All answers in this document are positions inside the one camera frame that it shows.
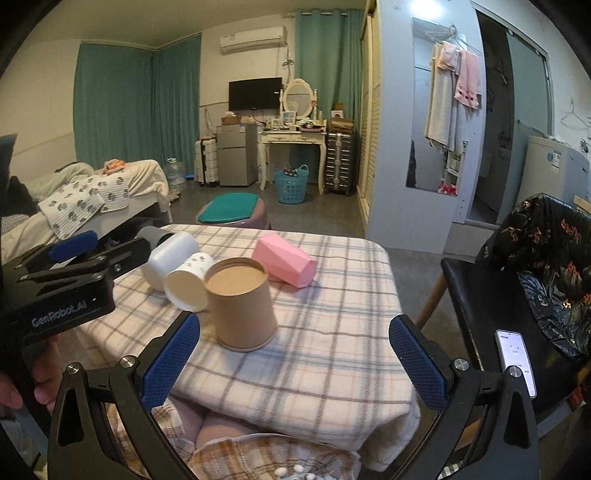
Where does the bed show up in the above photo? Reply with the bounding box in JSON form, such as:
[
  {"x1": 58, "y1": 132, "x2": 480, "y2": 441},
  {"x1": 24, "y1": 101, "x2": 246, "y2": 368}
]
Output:
[{"x1": 0, "y1": 159, "x2": 174, "y2": 252}]

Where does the blue laundry basket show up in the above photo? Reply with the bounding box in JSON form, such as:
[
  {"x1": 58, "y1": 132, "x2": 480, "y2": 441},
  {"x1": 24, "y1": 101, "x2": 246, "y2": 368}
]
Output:
[{"x1": 273, "y1": 164, "x2": 310, "y2": 205}]

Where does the tall wall mirror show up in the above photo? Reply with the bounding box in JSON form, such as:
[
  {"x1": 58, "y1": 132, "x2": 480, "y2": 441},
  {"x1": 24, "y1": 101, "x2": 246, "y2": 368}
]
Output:
[{"x1": 405, "y1": 16, "x2": 488, "y2": 197}]

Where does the purple tub with teal lid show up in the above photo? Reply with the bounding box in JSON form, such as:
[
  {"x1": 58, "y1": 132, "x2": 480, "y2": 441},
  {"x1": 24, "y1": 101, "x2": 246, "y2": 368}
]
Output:
[{"x1": 196, "y1": 192, "x2": 273, "y2": 232}]

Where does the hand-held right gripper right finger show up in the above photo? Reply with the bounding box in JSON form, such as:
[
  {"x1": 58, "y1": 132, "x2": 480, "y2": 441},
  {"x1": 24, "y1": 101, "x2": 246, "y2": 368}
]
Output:
[{"x1": 387, "y1": 315, "x2": 539, "y2": 480}]

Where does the pale green quilt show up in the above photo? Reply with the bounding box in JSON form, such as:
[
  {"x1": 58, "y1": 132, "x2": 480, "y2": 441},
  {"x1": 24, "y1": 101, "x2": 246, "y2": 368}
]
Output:
[{"x1": 23, "y1": 162, "x2": 99, "y2": 200}]

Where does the white louvered wardrobe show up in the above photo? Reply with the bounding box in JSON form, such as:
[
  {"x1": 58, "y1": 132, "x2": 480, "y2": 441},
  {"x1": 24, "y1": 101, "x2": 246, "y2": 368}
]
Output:
[{"x1": 357, "y1": 1, "x2": 387, "y2": 232}]

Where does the white smartphone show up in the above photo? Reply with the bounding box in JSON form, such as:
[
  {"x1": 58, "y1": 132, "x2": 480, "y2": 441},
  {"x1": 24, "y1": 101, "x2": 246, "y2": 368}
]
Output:
[{"x1": 495, "y1": 329, "x2": 538, "y2": 398}]

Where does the black television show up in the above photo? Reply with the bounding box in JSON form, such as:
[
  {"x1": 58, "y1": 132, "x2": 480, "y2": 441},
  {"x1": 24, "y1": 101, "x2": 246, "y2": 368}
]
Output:
[{"x1": 228, "y1": 77, "x2": 283, "y2": 112}]

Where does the person's plaid clothing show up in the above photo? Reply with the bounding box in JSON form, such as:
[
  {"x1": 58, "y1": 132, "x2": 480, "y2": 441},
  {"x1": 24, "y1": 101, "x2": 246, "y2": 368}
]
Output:
[{"x1": 105, "y1": 401, "x2": 362, "y2": 480}]

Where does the white air conditioner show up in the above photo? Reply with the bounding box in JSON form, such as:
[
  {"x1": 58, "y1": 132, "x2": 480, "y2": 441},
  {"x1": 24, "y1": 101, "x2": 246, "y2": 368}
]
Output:
[{"x1": 219, "y1": 26, "x2": 288, "y2": 55}]

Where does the black floral cloth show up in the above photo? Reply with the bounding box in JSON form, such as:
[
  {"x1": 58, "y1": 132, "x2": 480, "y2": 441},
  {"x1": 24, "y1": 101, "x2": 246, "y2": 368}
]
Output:
[{"x1": 475, "y1": 193, "x2": 591, "y2": 361}]

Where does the white patterned blanket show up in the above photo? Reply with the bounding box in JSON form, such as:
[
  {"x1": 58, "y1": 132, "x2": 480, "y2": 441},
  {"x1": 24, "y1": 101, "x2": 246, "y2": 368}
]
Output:
[{"x1": 37, "y1": 174, "x2": 130, "y2": 240}]

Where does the silver small fridge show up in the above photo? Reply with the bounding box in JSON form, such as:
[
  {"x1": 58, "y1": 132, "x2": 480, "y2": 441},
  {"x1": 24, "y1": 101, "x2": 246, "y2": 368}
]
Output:
[{"x1": 215, "y1": 124, "x2": 259, "y2": 187}]

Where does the plain white cup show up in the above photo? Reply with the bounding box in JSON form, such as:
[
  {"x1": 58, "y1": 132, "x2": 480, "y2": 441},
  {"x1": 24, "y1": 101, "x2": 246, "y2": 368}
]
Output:
[{"x1": 141, "y1": 231, "x2": 202, "y2": 292}]

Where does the black chair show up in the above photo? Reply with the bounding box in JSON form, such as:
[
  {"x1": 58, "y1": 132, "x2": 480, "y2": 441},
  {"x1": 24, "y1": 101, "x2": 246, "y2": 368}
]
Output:
[{"x1": 414, "y1": 256, "x2": 591, "y2": 432}]

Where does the wire clothes hanger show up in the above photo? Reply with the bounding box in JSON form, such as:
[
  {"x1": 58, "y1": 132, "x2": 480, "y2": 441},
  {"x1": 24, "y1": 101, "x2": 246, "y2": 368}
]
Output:
[{"x1": 560, "y1": 98, "x2": 588, "y2": 131}]

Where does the plaid tablecloth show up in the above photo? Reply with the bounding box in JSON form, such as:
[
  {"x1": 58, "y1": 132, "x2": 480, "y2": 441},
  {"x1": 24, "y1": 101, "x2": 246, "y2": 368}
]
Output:
[{"x1": 60, "y1": 224, "x2": 422, "y2": 472}]

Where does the oval vanity mirror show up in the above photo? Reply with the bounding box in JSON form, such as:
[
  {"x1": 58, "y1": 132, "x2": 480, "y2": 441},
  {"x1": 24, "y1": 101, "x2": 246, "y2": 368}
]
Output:
[{"x1": 279, "y1": 78, "x2": 320, "y2": 122}]

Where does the brown paper cup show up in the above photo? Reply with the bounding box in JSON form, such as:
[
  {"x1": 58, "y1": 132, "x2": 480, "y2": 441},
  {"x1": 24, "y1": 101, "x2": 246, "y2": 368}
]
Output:
[{"x1": 204, "y1": 257, "x2": 278, "y2": 354}]

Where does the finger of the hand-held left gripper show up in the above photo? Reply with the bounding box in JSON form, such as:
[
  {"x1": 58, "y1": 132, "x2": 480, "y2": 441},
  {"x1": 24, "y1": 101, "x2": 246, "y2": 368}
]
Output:
[
  {"x1": 18, "y1": 230, "x2": 99, "y2": 278},
  {"x1": 18, "y1": 237, "x2": 151, "y2": 292}
]

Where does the teal curtain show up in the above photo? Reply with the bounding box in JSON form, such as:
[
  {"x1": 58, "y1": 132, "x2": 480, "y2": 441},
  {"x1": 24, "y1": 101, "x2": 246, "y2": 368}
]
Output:
[
  {"x1": 295, "y1": 9, "x2": 365, "y2": 136},
  {"x1": 73, "y1": 41, "x2": 154, "y2": 163},
  {"x1": 151, "y1": 34, "x2": 202, "y2": 163}
]

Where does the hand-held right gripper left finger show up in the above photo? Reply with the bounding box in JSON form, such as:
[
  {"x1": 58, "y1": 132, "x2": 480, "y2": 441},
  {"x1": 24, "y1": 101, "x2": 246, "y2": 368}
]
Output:
[{"x1": 48, "y1": 312, "x2": 201, "y2": 480}]

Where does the white suitcase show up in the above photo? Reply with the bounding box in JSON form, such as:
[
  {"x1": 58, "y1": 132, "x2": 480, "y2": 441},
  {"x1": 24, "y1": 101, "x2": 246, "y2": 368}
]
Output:
[{"x1": 193, "y1": 137, "x2": 219, "y2": 188}]

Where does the white dressing table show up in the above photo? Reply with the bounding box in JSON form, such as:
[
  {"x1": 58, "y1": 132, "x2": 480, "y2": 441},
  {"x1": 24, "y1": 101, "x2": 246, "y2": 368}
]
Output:
[{"x1": 257, "y1": 126, "x2": 328, "y2": 195}]

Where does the white cup with grey print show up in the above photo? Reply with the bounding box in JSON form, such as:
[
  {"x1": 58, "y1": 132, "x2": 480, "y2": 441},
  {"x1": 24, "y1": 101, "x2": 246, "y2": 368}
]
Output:
[{"x1": 164, "y1": 252, "x2": 216, "y2": 313}]

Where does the person's left hand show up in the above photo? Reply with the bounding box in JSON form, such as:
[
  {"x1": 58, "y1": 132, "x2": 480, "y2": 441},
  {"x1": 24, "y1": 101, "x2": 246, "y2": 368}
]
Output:
[{"x1": 0, "y1": 333, "x2": 64, "y2": 411}]

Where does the white washing machine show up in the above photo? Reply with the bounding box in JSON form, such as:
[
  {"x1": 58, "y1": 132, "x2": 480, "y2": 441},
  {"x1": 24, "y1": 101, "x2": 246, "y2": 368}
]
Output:
[{"x1": 524, "y1": 134, "x2": 591, "y2": 214}]

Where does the clear water jug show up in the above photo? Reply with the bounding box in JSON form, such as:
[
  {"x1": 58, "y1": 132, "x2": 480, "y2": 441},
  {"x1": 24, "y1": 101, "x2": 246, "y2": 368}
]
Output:
[{"x1": 165, "y1": 157, "x2": 187, "y2": 193}]

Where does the cardboard box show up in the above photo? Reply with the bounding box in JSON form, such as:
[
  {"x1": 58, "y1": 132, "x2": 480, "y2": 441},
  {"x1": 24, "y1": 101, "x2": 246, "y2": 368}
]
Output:
[{"x1": 329, "y1": 103, "x2": 356, "y2": 135}]

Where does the silver suitcase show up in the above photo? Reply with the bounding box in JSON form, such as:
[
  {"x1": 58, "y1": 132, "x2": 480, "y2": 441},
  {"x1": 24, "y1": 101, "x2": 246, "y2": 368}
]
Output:
[{"x1": 322, "y1": 131, "x2": 358, "y2": 197}]

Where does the pink faceted cup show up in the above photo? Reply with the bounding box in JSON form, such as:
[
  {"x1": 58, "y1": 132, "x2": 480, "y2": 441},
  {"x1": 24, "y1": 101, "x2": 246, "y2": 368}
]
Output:
[{"x1": 252, "y1": 233, "x2": 318, "y2": 289}]

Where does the person's leg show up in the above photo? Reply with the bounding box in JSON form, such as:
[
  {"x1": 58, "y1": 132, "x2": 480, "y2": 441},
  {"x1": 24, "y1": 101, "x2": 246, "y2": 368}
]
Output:
[{"x1": 193, "y1": 408, "x2": 279, "y2": 452}]

